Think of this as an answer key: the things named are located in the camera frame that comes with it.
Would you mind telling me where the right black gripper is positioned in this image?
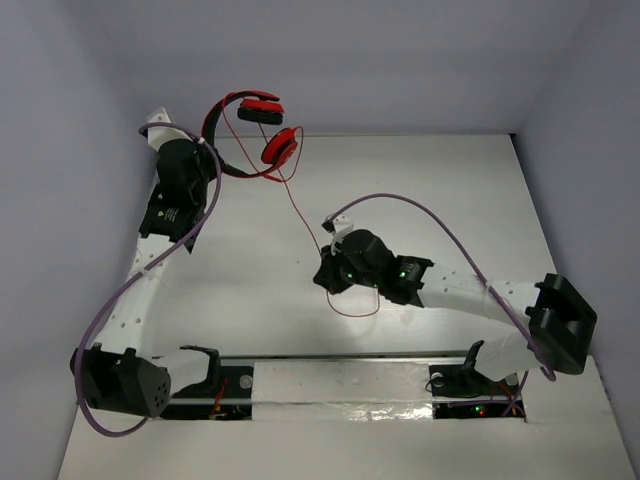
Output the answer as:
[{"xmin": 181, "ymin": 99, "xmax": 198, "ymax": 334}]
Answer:
[{"xmin": 314, "ymin": 240, "xmax": 381, "ymax": 295}]

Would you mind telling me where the thin red headphone cable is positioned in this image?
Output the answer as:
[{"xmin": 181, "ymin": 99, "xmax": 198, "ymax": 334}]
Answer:
[{"xmin": 221, "ymin": 92, "xmax": 381, "ymax": 318}]

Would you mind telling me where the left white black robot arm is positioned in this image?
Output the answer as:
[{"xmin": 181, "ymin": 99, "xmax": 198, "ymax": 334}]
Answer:
[{"xmin": 70, "ymin": 138, "xmax": 222, "ymax": 429}]

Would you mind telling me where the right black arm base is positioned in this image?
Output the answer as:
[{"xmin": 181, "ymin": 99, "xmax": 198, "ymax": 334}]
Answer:
[{"xmin": 425, "ymin": 364, "xmax": 526, "ymax": 420}]

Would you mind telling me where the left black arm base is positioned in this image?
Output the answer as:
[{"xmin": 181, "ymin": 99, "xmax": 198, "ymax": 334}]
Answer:
[{"xmin": 160, "ymin": 365, "xmax": 254, "ymax": 421}]

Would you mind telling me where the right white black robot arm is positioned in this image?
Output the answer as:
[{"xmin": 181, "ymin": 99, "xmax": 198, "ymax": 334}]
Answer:
[{"xmin": 313, "ymin": 230, "xmax": 597, "ymax": 393}]

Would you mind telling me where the white foil covered block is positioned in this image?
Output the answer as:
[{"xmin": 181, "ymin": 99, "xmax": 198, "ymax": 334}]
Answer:
[{"xmin": 251, "ymin": 360, "xmax": 433, "ymax": 422}]

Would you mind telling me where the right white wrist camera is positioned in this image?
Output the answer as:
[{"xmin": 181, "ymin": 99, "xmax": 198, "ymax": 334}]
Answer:
[{"xmin": 322, "ymin": 214, "xmax": 354, "ymax": 255}]

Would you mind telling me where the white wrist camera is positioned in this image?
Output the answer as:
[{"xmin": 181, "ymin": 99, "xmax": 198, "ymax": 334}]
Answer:
[
  {"xmin": 322, "ymin": 214, "xmax": 354, "ymax": 255},
  {"xmin": 143, "ymin": 107, "xmax": 189, "ymax": 152}
]

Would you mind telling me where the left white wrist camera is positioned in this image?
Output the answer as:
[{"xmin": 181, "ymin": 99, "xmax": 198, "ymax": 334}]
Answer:
[{"xmin": 143, "ymin": 107, "xmax": 189, "ymax": 152}]

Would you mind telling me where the aluminium rail at front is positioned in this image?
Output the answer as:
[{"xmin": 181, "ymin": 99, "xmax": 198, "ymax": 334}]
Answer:
[{"xmin": 154, "ymin": 347, "xmax": 584, "ymax": 362}]

